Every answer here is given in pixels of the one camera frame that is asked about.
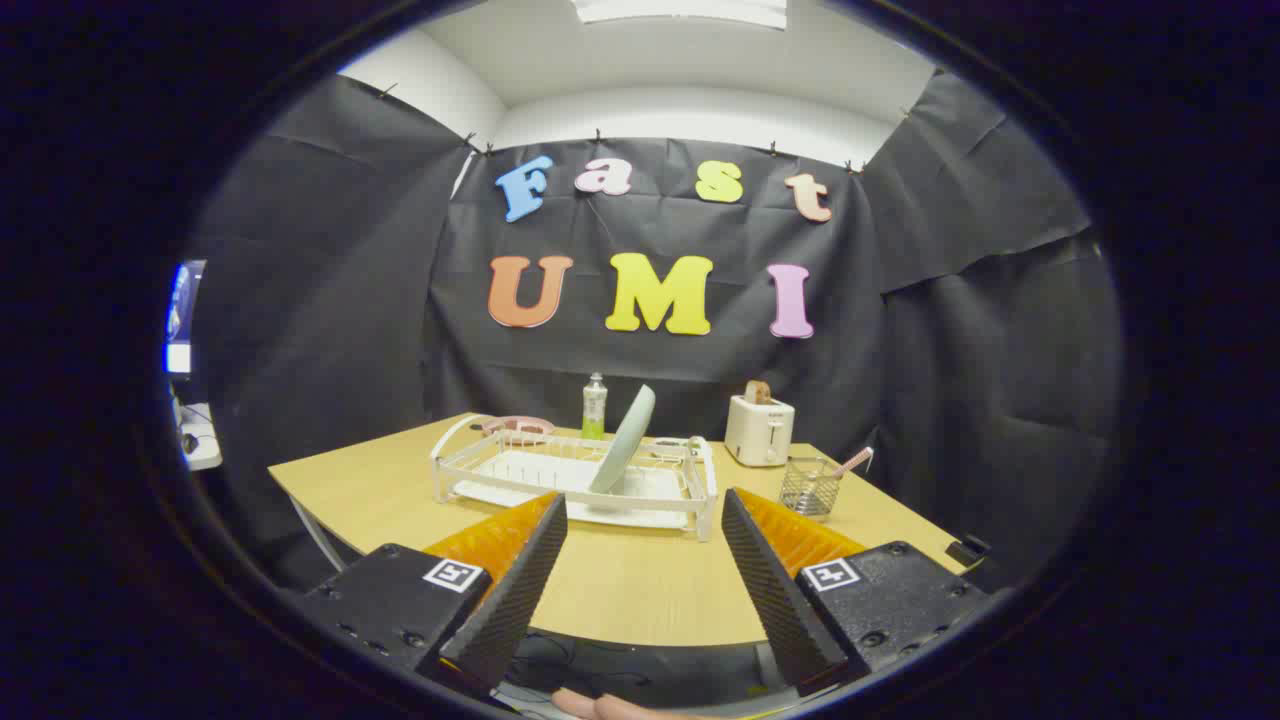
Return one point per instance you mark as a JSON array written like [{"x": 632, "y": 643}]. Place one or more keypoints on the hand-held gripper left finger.
[{"x": 520, "y": 590}]

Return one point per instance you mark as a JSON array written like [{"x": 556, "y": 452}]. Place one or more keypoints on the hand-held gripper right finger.
[{"x": 775, "y": 590}]

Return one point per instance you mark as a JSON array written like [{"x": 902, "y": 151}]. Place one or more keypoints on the pale green plate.
[{"x": 625, "y": 440}]

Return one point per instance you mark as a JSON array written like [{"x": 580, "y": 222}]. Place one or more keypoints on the pink plate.
[{"x": 518, "y": 425}]

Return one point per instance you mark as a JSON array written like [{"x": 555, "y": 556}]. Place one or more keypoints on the white toaster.
[{"x": 758, "y": 432}]

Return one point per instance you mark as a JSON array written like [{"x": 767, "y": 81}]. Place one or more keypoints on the clear bottle with green liquid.
[{"x": 594, "y": 410}]

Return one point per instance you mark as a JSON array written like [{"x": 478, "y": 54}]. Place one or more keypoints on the brown bread slice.
[{"x": 757, "y": 392}]

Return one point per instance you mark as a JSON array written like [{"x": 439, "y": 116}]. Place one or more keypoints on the white table leg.
[{"x": 318, "y": 535}]

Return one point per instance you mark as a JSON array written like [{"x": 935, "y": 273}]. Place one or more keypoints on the black backdrop cloth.
[{"x": 900, "y": 400}]

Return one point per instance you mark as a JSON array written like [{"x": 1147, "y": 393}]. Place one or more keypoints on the white side table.
[{"x": 200, "y": 440}]

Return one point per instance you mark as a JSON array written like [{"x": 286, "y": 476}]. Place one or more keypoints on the computer monitor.
[{"x": 184, "y": 310}]

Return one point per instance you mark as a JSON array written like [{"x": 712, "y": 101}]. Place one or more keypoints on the ceiling light panel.
[{"x": 680, "y": 10}]

